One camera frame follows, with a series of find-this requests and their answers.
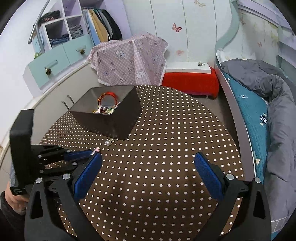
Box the small pearl earring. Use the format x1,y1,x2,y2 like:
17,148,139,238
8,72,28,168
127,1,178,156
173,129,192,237
105,138,115,146

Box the pink bead jewelry piece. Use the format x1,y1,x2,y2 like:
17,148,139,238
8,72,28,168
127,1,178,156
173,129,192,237
91,147,100,155

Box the dark sleeve forearm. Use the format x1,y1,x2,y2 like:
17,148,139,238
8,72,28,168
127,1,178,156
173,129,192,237
1,191,26,240

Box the mixed jewelry pile in box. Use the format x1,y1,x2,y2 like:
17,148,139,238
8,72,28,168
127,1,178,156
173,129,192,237
93,105,116,114

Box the dark brown jewelry box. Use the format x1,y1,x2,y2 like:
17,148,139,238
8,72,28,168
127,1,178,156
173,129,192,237
70,85,142,140

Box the person's left hand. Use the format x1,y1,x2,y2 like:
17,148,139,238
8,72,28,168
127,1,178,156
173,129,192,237
4,182,29,215

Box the beige low cabinet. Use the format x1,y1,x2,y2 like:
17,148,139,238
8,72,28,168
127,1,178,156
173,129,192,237
0,61,99,172

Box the grey quilt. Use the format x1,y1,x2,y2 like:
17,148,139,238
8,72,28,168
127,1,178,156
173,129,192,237
221,59,295,221

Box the brown polka dot tablecloth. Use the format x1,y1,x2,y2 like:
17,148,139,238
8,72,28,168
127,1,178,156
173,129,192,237
41,85,244,240

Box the mint drawer unit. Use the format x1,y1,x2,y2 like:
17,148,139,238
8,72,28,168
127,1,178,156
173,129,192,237
23,35,93,97

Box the teal bed sheet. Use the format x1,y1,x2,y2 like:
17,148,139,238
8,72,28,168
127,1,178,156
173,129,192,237
223,73,270,181

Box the pink checkered cloth cover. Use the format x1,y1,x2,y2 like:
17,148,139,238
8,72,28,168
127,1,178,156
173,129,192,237
87,34,168,86

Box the white cubby shelf with clothes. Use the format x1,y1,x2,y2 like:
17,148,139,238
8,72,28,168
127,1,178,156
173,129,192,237
31,1,88,54

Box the hanging clothes row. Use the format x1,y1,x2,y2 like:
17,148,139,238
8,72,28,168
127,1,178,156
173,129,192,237
82,8,122,46

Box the grey metal curved pole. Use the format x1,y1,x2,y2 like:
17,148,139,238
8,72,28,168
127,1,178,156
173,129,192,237
28,0,50,54

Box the red storage ottoman white lid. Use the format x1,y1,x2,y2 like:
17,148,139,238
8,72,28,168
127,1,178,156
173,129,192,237
162,63,220,99

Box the white wardrobe butterfly stickers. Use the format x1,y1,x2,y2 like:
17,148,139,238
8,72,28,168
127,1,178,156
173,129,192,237
123,0,231,67

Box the red bracelet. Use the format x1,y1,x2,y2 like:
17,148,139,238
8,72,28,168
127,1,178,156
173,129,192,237
97,91,119,108

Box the mint bed headboard frame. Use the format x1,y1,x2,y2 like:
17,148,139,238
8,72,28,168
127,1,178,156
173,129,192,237
215,1,295,81

